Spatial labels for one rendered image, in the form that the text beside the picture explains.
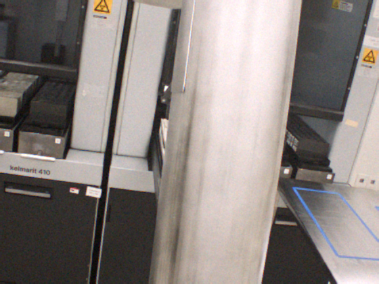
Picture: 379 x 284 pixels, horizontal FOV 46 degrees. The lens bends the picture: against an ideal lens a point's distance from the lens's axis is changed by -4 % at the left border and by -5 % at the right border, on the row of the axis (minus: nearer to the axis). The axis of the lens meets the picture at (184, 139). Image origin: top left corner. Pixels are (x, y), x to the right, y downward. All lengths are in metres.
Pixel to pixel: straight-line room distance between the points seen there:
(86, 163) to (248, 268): 1.06
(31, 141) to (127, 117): 0.30
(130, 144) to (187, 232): 1.11
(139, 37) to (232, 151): 1.06
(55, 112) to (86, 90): 0.12
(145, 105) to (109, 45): 0.21
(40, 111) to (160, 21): 0.45
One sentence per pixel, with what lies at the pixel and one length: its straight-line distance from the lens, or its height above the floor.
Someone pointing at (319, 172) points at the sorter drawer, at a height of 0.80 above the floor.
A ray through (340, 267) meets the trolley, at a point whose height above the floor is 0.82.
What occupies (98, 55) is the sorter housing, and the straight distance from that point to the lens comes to 1.39.
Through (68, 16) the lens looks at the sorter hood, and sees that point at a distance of 1.37.
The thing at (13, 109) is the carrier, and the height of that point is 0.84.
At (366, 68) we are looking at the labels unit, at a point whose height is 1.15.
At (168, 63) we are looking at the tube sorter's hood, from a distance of 1.38.
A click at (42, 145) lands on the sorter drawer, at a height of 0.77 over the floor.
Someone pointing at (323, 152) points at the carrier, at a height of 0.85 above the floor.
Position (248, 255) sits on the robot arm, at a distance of 0.38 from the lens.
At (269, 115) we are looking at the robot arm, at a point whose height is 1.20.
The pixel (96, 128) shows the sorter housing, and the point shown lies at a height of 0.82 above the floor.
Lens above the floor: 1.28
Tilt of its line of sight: 18 degrees down
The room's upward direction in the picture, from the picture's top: 11 degrees clockwise
